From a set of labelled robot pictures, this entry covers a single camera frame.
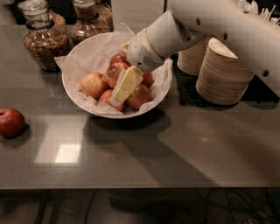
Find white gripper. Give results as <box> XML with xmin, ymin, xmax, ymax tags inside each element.
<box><xmin>109</xmin><ymin>29</ymin><xmax>165</xmax><ymax>107</ymax></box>

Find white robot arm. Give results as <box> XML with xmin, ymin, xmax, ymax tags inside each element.
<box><xmin>110</xmin><ymin>0</ymin><xmax>280</xmax><ymax>106</ymax></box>

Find red apple bowl back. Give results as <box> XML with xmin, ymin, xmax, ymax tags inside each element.
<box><xmin>109</xmin><ymin>53</ymin><xmax>130</xmax><ymax>66</ymax></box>

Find dark red apple right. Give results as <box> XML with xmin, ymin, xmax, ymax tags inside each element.
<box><xmin>142</xmin><ymin>73</ymin><xmax>154</xmax><ymax>88</ymax></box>

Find yellow-red apple front right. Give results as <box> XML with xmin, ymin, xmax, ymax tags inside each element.
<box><xmin>127</xmin><ymin>84</ymin><xmax>151</xmax><ymax>110</ymax></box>

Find white paper bowl liner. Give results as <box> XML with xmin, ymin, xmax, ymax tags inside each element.
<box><xmin>54</xmin><ymin>23</ymin><xmax>173</xmax><ymax>116</ymax></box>

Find yellow-red apple left in bowl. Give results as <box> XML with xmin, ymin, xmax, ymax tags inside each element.
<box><xmin>80</xmin><ymin>73</ymin><xmax>109</xmax><ymax>100</ymax></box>

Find red apple front with sticker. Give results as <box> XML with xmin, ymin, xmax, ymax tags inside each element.
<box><xmin>99</xmin><ymin>89</ymin><xmax>124</xmax><ymax>111</ymax></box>

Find white ceramic bowl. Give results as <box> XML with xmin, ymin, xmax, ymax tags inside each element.
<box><xmin>61</xmin><ymin>31</ymin><xmax>173</xmax><ymax>120</ymax></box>

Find red apple on table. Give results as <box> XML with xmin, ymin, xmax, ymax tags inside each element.
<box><xmin>0</xmin><ymin>108</ymin><xmax>25</xmax><ymax>137</ymax></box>

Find white napkin dispenser box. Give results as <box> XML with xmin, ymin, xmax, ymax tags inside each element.
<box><xmin>110</xmin><ymin>0</ymin><xmax>165</xmax><ymax>33</ymax></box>

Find rear stack paper bowls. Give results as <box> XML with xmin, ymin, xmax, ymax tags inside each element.
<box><xmin>177</xmin><ymin>40</ymin><xmax>208</xmax><ymax>76</ymax></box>

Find stack paper bowls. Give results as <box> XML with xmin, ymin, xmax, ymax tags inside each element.
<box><xmin>177</xmin><ymin>40</ymin><xmax>208</xmax><ymax>76</ymax></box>
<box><xmin>196</xmin><ymin>38</ymin><xmax>254</xmax><ymax>106</ymax></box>

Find black mesh mat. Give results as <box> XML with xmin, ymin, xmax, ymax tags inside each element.
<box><xmin>171</xmin><ymin>54</ymin><xmax>221</xmax><ymax>108</ymax></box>

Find glass jar of granola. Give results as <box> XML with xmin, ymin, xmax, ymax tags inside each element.
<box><xmin>17</xmin><ymin>0</ymin><xmax>71</xmax><ymax>72</ymax></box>

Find front stack paper bowls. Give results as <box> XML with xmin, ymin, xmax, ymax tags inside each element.
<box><xmin>196</xmin><ymin>38</ymin><xmax>254</xmax><ymax>106</ymax></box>

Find white plastic cutlery bundle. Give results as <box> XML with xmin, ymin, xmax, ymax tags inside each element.
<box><xmin>235</xmin><ymin>0</ymin><xmax>280</xmax><ymax>25</ymax></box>

